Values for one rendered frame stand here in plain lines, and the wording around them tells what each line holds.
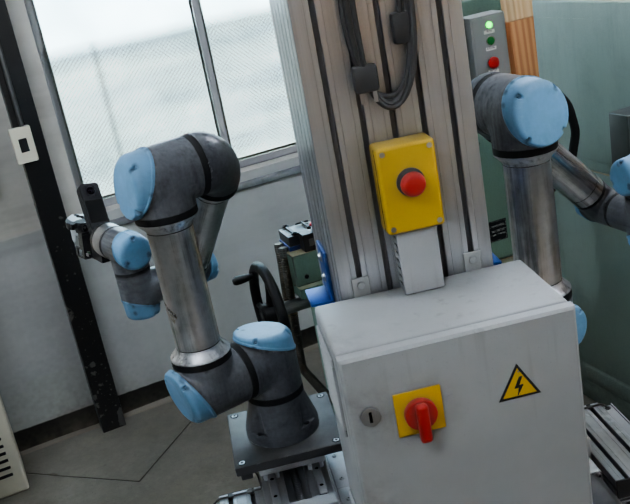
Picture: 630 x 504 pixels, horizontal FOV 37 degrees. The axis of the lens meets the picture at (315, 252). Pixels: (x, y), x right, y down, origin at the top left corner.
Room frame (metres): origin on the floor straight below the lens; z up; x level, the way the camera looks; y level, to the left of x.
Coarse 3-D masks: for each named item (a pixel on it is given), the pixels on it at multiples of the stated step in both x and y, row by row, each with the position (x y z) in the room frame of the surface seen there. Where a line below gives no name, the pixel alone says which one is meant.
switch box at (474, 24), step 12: (492, 12) 2.36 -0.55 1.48; (468, 24) 2.34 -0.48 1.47; (480, 24) 2.34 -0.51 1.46; (492, 24) 2.35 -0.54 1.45; (504, 24) 2.36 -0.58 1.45; (468, 36) 2.35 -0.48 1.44; (480, 36) 2.34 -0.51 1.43; (504, 36) 2.36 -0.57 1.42; (468, 48) 2.35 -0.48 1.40; (480, 48) 2.34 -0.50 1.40; (504, 48) 2.35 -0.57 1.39; (480, 60) 2.33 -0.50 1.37; (504, 60) 2.35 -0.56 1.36; (480, 72) 2.33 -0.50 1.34; (504, 72) 2.35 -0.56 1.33
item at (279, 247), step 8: (280, 248) 2.36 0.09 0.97; (280, 256) 2.36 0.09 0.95; (280, 264) 2.39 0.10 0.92; (288, 264) 2.35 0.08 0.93; (280, 272) 2.39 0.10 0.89; (288, 272) 2.35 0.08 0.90; (280, 280) 2.39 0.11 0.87; (288, 280) 2.35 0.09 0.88; (288, 288) 2.34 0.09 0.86; (288, 296) 2.34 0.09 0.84; (296, 312) 2.34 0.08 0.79; (296, 320) 2.34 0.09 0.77; (296, 328) 2.33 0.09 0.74; (296, 336) 2.33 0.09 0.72; (296, 344) 2.33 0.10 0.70; (296, 352) 2.33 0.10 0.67; (304, 360) 2.33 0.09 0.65; (304, 368) 2.32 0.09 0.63; (304, 376) 2.31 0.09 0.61; (312, 376) 2.29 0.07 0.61; (312, 384) 2.28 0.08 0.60; (320, 384) 2.27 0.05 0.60; (320, 392) 2.25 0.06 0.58; (328, 392) 2.24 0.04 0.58
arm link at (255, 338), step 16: (240, 336) 1.66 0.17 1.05; (256, 336) 1.65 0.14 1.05; (272, 336) 1.65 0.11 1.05; (288, 336) 1.67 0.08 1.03; (240, 352) 1.63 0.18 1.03; (256, 352) 1.63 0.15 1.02; (272, 352) 1.64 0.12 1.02; (288, 352) 1.65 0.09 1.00; (256, 368) 1.62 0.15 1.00; (272, 368) 1.63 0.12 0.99; (288, 368) 1.65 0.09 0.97; (256, 384) 1.61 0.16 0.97; (272, 384) 1.63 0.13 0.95; (288, 384) 1.64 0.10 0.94
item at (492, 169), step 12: (468, 0) 2.40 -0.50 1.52; (480, 0) 2.41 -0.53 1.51; (492, 0) 2.42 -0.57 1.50; (468, 12) 2.40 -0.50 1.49; (480, 12) 2.41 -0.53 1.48; (480, 156) 2.39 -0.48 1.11; (492, 156) 2.40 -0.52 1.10; (492, 168) 2.40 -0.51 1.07; (492, 180) 2.40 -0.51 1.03; (492, 192) 2.40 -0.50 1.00; (504, 192) 2.41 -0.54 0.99; (492, 204) 2.40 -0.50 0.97; (504, 204) 2.41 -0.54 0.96; (492, 216) 2.40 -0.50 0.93; (504, 216) 2.41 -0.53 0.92; (504, 240) 2.40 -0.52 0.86; (492, 252) 2.39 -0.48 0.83; (504, 252) 2.40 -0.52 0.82
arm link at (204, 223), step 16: (208, 144) 1.63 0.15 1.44; (224, 144) 1.66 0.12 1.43; (208, 160) 1.61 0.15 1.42; (224, 160) 1.63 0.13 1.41; (224, 176) 1.63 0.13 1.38; (224, 192) 1.68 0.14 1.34; (208, 208) 1.72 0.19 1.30; (224, 208) 1.75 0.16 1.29; (208, 224) 1.75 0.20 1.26; (208, 240) 1.79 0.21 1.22; (208, 256) 1.84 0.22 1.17; (208, 272) 1.90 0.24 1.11
